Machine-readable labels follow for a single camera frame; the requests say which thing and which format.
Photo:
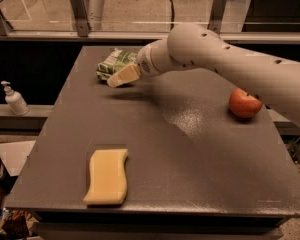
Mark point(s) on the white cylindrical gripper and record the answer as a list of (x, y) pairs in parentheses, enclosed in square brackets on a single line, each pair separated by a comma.
[(145, 61)]

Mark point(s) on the green jalapeno chip bag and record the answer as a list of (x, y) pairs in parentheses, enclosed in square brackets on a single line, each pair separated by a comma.
[(116, 60)]

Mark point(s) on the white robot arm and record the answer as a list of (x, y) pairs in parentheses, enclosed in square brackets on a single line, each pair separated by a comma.
[(273, 80)]

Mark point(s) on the white pipe behind glass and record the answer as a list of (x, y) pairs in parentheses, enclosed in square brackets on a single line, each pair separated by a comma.
[(91, 2)]

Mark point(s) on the yellow sponge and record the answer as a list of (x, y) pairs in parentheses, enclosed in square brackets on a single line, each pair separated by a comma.
[(108, 182)]

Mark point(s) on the red apple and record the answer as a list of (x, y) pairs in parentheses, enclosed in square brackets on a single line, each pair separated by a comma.
[(243, 105)]

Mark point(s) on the white pump dispenser bottle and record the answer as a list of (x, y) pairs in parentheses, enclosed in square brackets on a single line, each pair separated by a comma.
[(15, 100)]

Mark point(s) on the white cardboard box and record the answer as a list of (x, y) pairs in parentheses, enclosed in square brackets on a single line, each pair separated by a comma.
[(14, 155)]

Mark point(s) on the left metal railing post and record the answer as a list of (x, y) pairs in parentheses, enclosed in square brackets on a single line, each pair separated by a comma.
[(80, 17)]

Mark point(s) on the metal railing post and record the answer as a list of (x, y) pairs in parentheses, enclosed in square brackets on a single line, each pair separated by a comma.
[(216, 16), (80, 17)]

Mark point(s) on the right metal railing post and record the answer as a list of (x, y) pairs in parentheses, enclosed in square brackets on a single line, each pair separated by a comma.
[(216, 16)]

